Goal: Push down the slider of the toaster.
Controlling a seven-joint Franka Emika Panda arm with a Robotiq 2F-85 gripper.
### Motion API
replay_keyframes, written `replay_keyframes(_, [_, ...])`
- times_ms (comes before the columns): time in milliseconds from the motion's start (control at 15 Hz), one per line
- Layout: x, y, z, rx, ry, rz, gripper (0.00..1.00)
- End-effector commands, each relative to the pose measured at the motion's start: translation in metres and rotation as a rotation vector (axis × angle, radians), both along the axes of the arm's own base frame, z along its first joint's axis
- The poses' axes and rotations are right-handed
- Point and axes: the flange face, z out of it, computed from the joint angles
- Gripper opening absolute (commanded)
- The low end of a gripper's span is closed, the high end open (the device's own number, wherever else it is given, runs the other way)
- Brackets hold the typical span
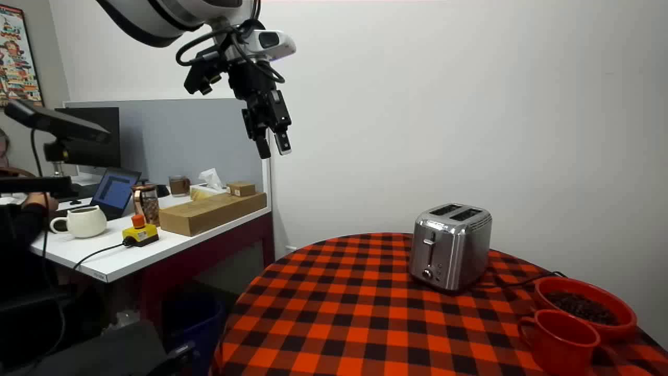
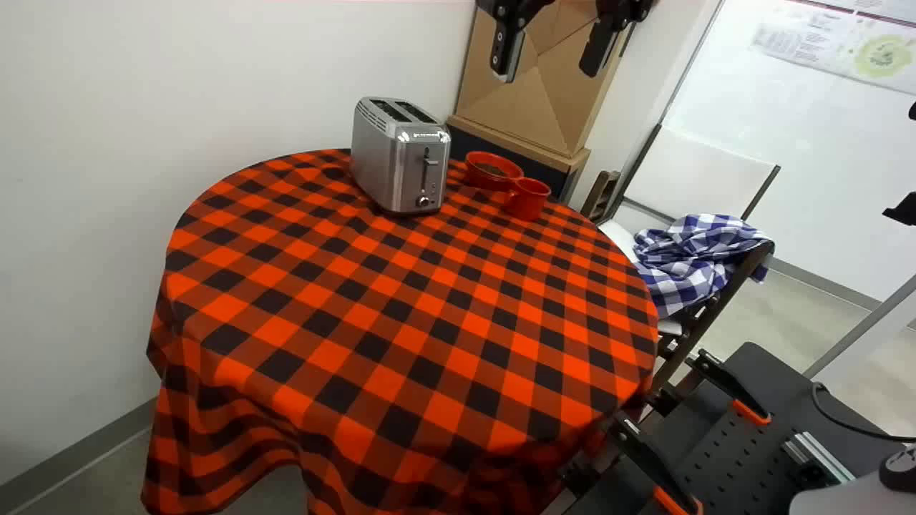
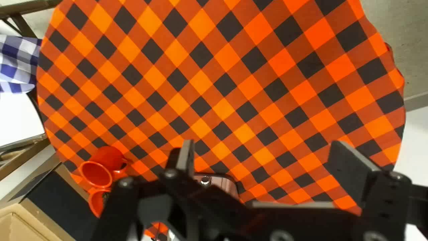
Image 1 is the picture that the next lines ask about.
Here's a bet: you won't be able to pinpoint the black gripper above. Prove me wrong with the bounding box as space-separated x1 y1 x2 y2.
227 59 295 161

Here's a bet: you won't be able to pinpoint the silver two-slot toaster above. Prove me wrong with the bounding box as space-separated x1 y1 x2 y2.
407 204 495 295

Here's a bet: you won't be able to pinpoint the small cardboard box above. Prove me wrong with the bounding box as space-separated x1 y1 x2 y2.
226 181 259 201

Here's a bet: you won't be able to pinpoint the tissue box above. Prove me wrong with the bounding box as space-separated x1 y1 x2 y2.
188 167 232 206

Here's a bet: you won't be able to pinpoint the grey partition panel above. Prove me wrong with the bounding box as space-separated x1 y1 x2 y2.
62 96 272 197

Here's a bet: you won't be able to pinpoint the flat cardboard box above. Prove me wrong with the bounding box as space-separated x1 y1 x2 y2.
159 191 269 239

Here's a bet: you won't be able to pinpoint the small brown cube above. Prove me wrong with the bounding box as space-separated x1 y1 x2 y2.
166 173 192 197

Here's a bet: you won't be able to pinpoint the brown patterned jar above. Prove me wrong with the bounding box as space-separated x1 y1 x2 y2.
133 181 163 228

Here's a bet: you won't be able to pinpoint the yellow orange toy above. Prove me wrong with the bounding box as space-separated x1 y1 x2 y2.
120 211 161 248

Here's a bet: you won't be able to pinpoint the open laptop blue screen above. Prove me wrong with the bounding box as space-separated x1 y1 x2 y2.
87 170 143 221

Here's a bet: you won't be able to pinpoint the black computer monitor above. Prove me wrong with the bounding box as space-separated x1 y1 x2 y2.
52 104 124 170

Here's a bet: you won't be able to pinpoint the red black plaid tablecloth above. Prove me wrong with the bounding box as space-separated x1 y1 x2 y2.
206 232 668 376

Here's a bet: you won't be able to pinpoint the white top desk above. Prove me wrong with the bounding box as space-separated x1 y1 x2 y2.
29 192 276 330

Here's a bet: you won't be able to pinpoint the blue bin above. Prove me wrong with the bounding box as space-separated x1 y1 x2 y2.
161 287 230 372

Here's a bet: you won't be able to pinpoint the white mug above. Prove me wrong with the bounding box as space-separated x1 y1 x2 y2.
47 204 110 243

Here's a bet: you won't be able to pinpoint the black chair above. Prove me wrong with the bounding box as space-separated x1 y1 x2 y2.
0 318 205 376

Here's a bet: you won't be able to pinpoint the red mug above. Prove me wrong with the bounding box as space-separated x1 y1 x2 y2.
516 308 604 376

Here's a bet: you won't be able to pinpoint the brown coffee beans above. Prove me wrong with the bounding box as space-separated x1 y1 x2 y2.
547 288 621 329

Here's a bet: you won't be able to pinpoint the red bowl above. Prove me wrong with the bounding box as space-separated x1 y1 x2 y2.
532 275 639 345

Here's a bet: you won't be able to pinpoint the thin black desk cable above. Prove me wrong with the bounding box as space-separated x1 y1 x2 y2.
71 239 130 275

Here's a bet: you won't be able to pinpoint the black camera on stand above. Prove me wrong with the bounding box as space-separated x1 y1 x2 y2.
1 96 114 165

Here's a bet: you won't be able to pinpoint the colourful wall poster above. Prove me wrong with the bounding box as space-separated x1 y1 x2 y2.
0 3 46 109

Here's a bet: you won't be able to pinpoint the black toaster power cord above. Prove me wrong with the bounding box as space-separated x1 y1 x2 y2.
488 268 568 288

